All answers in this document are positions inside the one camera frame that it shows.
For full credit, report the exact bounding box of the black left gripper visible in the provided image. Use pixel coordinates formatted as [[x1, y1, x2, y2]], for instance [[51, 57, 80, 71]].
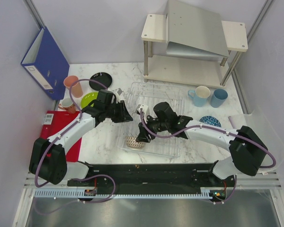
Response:
[[105, 100, 133, 123]]

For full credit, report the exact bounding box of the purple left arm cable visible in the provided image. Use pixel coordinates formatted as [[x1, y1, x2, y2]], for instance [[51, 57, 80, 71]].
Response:
[[34, 79, 100, 188]]

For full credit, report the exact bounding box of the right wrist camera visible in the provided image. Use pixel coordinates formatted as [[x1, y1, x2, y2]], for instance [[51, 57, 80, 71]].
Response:
[[136, 104, 150, 121]]

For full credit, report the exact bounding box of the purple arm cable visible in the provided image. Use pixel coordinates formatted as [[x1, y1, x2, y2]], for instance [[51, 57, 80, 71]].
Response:
[[34, 79, 100, 188], [139, 111, 276, 169]]

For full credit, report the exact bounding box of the black plate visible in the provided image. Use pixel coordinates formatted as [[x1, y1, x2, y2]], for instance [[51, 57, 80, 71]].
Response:
[[89, 72, 113, 91]]

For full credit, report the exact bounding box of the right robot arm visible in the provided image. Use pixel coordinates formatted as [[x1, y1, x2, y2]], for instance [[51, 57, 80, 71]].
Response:
[[136, 102, 268, 186]]

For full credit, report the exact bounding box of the light blue cable duct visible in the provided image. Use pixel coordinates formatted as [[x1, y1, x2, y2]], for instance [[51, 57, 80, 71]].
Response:
[[34, 188, 213, 199]]

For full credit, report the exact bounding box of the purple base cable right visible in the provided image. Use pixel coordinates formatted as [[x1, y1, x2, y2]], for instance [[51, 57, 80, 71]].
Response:
[[209, 175, 238, 205]]

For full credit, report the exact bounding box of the brown patterned bowl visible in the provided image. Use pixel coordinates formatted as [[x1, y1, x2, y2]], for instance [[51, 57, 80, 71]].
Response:
[[125, 136, 146, 149]]

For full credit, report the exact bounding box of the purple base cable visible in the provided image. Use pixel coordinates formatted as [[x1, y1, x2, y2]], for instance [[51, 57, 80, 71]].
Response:
[[33, 175, 116, 215], [209, 175, 238, 205]]

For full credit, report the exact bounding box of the lime green plate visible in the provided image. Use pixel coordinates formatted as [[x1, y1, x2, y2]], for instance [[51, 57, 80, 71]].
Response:
[[80, 92, 98, 109]]

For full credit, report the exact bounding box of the light blue tumbler cup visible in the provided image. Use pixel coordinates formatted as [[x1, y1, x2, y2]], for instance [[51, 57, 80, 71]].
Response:
[[210, 88, 228, 108]]

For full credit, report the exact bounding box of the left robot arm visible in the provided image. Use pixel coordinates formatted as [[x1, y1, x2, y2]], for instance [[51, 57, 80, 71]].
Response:
[[29, 89, 133, 187]]

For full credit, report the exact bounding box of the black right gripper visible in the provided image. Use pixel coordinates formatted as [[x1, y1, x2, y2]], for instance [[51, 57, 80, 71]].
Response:
[[136, 114, 169, 144]]

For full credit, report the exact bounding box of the white wire dish rack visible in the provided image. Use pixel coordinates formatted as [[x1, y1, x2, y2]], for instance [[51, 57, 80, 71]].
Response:
[[117, 82, 185, 157]]

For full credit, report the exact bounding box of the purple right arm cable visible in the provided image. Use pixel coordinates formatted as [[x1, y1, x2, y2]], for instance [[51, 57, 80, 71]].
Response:
[[139, 111, 276, 169]]

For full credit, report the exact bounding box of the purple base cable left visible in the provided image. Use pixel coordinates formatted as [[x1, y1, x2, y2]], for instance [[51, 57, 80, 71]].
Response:
[[33, 175, 116, 215]]

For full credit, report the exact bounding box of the pink dotted mug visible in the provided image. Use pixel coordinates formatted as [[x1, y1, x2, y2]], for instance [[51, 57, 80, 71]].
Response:
[[58, 98, 76, 114]]

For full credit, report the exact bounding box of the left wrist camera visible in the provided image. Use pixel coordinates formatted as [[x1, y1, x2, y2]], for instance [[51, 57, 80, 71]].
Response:
[[113, 88, 124, 103]]

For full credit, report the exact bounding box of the light blue ceramic mug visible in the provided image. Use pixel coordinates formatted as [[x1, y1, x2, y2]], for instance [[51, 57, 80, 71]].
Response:
[[187, 86, 211, 107]]

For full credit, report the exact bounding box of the blue ring binder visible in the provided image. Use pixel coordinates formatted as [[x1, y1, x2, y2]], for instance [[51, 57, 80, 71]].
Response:
[[21, 27, 69, 100]]

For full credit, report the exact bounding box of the red folder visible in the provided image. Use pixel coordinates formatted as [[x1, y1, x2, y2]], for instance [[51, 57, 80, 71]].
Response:
[[37, 110, 87, 162]]

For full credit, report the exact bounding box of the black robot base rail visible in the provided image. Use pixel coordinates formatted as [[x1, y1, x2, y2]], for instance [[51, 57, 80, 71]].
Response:
[[67, 163, 235, 194]]

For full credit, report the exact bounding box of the white two-tier shelf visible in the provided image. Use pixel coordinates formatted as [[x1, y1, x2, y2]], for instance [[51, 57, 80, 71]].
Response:
[[141, 14, 248, 88]]

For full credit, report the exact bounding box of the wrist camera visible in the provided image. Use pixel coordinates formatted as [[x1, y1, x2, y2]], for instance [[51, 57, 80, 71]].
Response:
[[136, 104, 150, 121], [113, 88, 124, 103]]

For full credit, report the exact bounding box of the pink tumbler cup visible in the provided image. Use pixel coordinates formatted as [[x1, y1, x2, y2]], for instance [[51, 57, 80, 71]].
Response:
[[63, 75, 83, 98]]

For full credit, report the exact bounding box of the blue and red patterned bowl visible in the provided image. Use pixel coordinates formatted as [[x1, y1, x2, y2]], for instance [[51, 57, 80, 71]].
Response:
[[199, 115, 221, 127]]

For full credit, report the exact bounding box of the grey metal sheet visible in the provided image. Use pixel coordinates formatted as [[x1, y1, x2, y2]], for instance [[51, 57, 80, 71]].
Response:
[[166, 0, 229, 58]]

